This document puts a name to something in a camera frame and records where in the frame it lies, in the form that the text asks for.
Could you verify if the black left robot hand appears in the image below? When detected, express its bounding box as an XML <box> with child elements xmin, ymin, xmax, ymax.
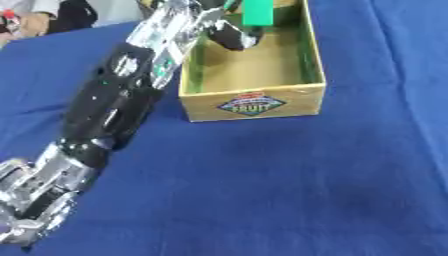
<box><xmin>199</xmin><ymin>0</ymin><xmax>265</xmax><ymax>52</ymax></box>

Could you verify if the green rectangular block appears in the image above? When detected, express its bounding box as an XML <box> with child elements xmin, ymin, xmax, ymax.
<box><xmin>239</xmin><ymin>0</ymin><xmax>277</xmax><ymax>27</ymax></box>

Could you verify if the tan cardboard box green inside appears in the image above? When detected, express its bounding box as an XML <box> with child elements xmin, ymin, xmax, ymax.
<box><xmin>176</xmin><ymin>0</ymin><xmax>328</xmax><ymax>123</ymax></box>

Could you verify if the person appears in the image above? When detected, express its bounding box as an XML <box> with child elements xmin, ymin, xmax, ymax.
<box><xmin>0</xmin><ymin>0</ymin><xmax>98</xmax><ymax>48</ymax></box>

